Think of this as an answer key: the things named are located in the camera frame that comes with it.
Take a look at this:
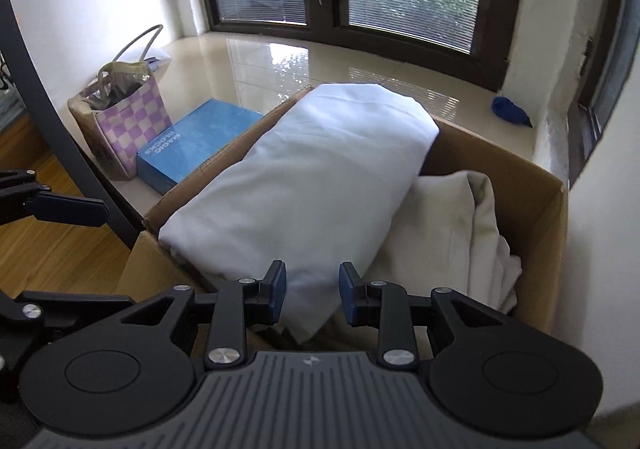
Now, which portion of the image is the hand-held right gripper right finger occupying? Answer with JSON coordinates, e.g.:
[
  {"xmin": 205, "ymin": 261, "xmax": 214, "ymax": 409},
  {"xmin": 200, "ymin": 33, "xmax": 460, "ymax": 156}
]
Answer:
[{"xmin": 338, "ymin": 260, "xmax": 507, "ymax": 371}]

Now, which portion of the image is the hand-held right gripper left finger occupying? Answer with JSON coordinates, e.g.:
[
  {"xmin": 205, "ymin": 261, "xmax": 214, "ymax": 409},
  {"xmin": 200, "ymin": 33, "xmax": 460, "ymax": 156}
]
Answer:
[{"xmin": 120, "ymin": 259, "xmax": 288, "ymax": 371}]

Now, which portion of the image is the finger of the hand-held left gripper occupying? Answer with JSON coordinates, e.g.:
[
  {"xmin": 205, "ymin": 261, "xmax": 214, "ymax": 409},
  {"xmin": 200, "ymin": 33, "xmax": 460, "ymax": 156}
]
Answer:
[
  {"xmin": 0, "ymin": 290, "xmax": 137, "ymax": 405},
  {"xmin": 0, "ymin": 169, "xmax": 111, "ymax": 229}
]

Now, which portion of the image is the white shirt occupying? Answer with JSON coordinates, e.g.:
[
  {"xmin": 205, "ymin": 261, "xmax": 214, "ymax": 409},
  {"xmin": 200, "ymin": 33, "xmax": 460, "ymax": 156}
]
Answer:
[{"xmin": 159, "ymin": 83, "xmax": 441, "ymax": 345}]

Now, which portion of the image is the cardboard box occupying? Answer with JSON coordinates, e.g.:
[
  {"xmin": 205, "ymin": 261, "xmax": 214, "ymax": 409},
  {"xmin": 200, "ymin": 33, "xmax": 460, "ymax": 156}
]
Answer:
[{"xmin": 116, "ymin": 85, "xmax": 570, "ymax": 336}]

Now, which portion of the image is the purple checkered bag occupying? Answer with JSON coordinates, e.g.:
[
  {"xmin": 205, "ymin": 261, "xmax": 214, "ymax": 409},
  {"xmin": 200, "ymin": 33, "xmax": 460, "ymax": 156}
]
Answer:
[{"xmin": 67, "ymin": 24, "xmax": 173, "ymax": 181}]

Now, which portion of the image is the cream folded garment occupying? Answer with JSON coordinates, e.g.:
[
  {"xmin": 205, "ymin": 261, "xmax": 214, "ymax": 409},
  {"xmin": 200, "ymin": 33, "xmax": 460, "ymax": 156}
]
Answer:
[{"xmin": 345, "ymin": 170, "xmax": 523, "ymax": 325}]

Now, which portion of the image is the blue flat box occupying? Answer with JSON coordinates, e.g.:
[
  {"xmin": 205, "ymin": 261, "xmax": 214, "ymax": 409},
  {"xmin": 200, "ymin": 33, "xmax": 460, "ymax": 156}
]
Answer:
[{"xmin": 136, "ymin": 99, "xmax": 266, "ymax": 196}]

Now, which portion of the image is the beige window sill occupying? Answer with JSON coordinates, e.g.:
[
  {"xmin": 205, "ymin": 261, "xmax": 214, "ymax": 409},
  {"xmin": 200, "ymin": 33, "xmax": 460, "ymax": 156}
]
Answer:
[{"xmin": 67, "ymin": 32, "xmax": 551, "ymax": 210}]

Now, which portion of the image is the small blue cloth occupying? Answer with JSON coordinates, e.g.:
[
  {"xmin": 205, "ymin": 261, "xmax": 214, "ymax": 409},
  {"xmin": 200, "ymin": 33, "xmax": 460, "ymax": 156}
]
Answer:
[{"xmin": 491, "ymin": 96, "xmax": 533, "ymax": 128}]

